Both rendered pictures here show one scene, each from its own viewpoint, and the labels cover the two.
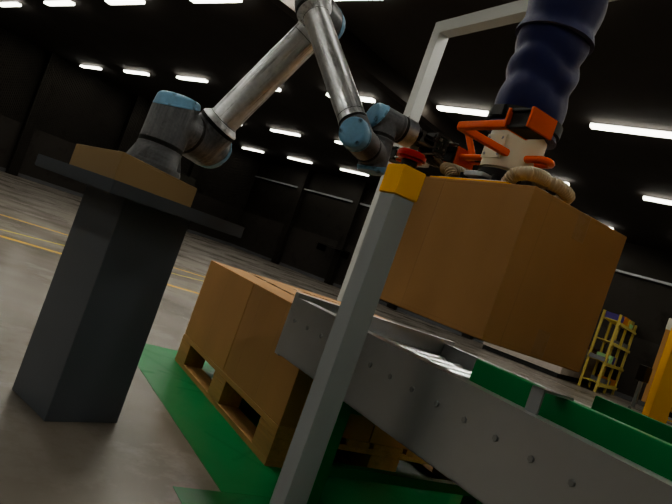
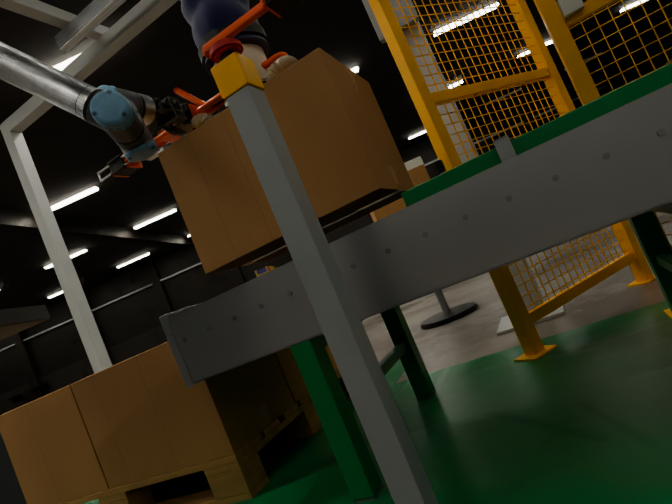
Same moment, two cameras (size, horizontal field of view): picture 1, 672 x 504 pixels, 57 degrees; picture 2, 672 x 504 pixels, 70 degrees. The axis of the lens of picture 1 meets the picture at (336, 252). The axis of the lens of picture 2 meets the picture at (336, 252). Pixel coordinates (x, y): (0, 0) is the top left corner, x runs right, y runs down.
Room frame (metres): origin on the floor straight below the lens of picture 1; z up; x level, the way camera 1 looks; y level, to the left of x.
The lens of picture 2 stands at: (0.63, 0.43, 0.50)
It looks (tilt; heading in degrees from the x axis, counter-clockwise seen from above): 3 degrees up; 324
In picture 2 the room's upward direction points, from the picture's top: 23 degrees counter-clockwise
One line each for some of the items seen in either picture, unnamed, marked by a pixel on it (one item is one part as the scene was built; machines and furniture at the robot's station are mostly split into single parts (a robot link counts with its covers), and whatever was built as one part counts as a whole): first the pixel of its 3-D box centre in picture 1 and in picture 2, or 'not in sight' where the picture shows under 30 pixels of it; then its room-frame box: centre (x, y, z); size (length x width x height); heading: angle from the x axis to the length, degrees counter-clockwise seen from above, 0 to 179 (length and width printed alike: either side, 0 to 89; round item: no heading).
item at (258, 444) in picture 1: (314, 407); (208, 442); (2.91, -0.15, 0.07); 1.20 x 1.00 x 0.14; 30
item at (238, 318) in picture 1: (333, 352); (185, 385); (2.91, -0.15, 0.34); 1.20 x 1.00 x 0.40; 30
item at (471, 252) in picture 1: (479, 264); (291, 173); (1.86, -0.42, 0.88); 0.60 x 0.40 x 0.40; 31
